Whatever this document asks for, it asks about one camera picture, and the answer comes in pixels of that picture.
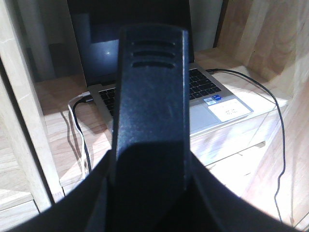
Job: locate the grey laptop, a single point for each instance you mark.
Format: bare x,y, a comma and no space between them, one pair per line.
96,25

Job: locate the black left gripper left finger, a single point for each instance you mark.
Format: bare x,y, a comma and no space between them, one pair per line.
83,210

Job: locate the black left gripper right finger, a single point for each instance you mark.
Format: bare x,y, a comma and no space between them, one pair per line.
225,211

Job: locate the right white laptop label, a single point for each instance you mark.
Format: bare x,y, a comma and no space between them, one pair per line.
228,110

